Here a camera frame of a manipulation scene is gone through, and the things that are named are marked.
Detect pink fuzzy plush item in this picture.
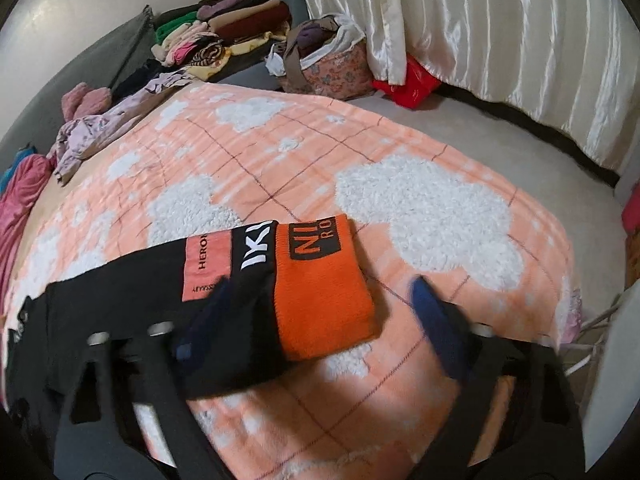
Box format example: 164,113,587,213
61,82,112,122

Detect floral fabric bag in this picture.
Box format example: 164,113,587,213
266,14,373,101

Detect red plastic bag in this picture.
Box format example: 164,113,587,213
372,54,442,110

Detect black sweater with orange cuffs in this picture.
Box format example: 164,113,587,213
6,214,380,439

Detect stack of folded clothes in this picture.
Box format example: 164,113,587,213
119,0,296,97

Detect peach and white fleece blanket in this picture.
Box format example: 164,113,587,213
6,84,574,479

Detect lilac crumpled garment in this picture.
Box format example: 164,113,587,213
53,70,194,186

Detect grey headboard cover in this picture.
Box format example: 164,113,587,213
0,5,156,162

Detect cream satin curtain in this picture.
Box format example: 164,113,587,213
278,0,640,174

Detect blue cloth near headboard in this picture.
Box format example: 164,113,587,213
0,144,37,194

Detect pink satin duvet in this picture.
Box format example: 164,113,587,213
0,154,52,310

